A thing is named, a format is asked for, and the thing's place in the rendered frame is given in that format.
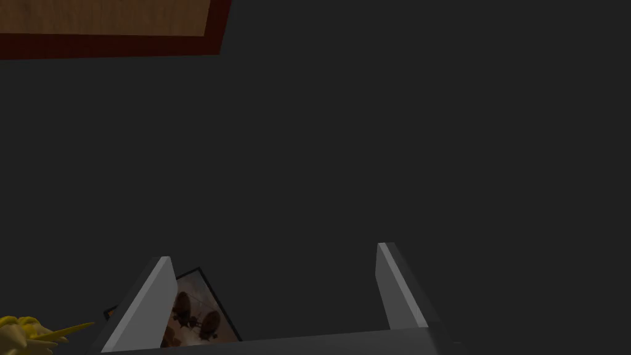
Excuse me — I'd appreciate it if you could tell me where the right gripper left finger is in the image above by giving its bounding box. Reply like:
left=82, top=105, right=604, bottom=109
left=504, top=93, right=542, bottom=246
left=91, top=255, right=178, bottom=354

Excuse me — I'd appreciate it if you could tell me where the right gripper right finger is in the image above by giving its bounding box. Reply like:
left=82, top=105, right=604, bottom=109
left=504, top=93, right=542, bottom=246
left=375, top=241, right=442, bottom=331

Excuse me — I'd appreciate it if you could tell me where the yellow spiky object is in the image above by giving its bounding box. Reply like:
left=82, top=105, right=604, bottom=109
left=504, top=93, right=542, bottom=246
left=0, top=315, right=96, bottom=355

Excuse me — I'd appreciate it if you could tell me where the dark red table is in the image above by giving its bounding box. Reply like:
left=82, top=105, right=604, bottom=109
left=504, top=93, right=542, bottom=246
left=0, top=0, right=233, bottom=62

